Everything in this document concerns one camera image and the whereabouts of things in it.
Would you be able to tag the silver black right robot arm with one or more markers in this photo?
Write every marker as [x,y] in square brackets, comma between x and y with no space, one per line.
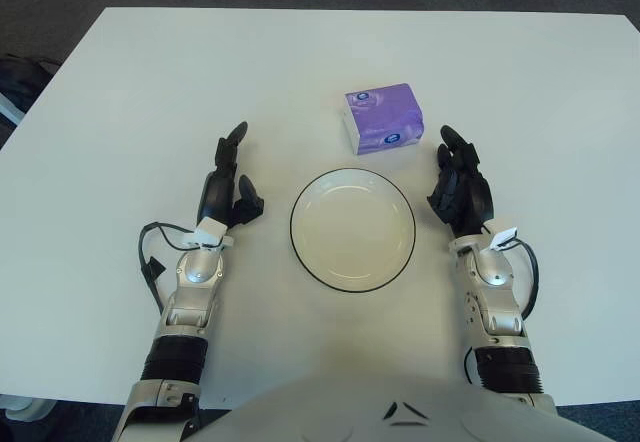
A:
[492,307]

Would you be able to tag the white floor object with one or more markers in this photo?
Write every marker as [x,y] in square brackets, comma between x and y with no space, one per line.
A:
[15,406]

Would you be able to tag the purple tissue paper pack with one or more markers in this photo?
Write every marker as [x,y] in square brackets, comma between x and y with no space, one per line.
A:
[382,119]

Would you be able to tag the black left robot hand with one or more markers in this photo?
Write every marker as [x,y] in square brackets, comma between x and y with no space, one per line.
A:
[219,192]

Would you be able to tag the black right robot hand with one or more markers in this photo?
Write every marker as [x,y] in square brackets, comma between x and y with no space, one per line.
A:
[474,193]

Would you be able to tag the white plate with black rim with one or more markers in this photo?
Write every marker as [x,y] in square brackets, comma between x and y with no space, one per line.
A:
[352,229]

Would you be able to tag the grey robot torso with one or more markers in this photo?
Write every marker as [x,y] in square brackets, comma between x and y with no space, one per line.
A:
[395,407]

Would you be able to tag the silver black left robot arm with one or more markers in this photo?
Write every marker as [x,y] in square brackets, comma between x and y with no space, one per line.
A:
[187,292]

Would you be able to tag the dark bag on floor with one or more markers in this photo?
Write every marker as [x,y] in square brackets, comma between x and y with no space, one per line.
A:
[22,87]

